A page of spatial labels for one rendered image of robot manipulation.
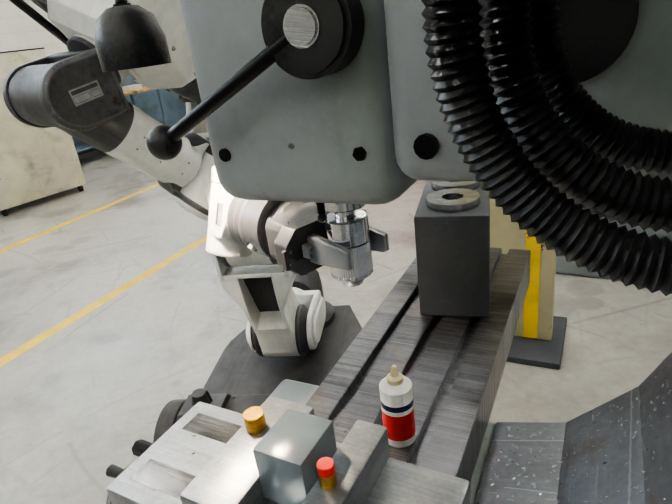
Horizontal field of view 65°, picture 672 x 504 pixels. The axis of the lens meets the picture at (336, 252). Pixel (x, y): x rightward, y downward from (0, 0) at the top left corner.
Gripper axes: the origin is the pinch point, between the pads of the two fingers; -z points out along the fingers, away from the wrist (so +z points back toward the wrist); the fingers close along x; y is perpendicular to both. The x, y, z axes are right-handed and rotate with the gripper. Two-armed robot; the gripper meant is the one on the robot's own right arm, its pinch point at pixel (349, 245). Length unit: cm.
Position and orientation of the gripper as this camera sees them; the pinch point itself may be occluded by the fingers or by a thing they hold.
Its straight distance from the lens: 57.0
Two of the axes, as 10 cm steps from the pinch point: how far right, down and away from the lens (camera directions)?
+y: 1.1, 9.1, 4.0
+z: -6.8, -2.3, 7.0
